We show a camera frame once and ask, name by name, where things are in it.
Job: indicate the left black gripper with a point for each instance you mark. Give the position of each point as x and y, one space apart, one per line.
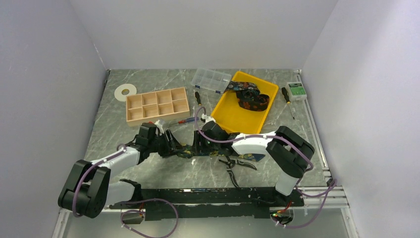
171 146

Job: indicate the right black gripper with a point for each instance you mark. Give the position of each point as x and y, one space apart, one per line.
199 138

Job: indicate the blue yellow floral tie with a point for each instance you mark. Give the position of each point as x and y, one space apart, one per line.
188 152

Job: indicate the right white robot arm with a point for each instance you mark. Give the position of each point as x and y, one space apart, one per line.
289 150

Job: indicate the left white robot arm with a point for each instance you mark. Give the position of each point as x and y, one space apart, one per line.
88 189

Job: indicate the red blue screwdriver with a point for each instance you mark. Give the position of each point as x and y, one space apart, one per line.
184 121

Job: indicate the yellow plastic tray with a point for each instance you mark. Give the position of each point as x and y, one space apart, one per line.
232 118

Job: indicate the wooden compartment box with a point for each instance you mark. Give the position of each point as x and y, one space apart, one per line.
166 104

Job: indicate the black yellow screwdriver left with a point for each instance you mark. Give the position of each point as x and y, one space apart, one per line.
198 98

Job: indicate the black yellow screwdriver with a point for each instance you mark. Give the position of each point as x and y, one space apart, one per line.
198 98
287 99

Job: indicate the clear plastic organizer box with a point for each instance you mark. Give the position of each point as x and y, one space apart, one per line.
212 80

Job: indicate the dark orange floral tie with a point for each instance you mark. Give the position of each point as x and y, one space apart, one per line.
248 96

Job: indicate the black yellow screwdriver right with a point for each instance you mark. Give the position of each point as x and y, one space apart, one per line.
287 99

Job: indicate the white green electronic box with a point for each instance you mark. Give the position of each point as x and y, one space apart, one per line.
296 91

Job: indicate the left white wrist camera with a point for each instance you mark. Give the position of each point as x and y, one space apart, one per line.
161 124

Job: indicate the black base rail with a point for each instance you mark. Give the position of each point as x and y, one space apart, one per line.
223 202

